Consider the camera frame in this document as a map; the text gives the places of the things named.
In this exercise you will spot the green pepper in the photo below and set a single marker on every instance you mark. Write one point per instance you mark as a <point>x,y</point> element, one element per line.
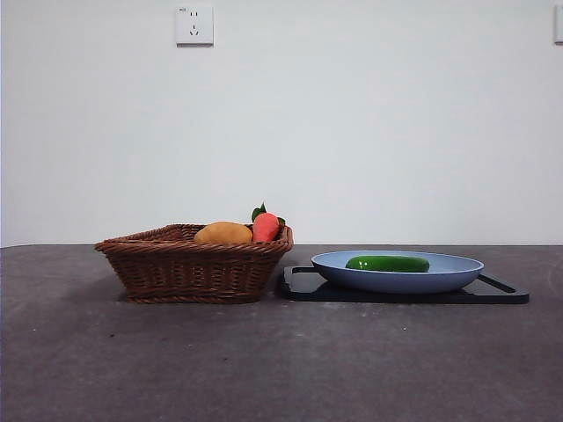
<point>387,263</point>

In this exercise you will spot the black rectangular tray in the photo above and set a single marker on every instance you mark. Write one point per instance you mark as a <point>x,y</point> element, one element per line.
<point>306,288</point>

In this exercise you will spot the orange-red carrot with green leaves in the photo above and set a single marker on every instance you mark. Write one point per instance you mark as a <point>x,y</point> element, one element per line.
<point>265,227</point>

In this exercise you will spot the brown wicker basket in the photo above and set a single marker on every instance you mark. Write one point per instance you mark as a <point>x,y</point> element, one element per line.
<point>187,272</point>

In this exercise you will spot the white wall plate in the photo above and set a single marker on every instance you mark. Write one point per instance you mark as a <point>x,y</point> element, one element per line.
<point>558,25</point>

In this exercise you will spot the blue round plate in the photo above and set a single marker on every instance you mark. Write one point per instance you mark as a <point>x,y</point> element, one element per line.
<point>394,279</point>

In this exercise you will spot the white wall power socket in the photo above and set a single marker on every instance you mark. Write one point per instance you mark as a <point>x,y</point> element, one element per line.
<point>194,25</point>

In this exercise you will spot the yellow-brown potato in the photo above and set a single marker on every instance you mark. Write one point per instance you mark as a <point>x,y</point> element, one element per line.
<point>222,233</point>

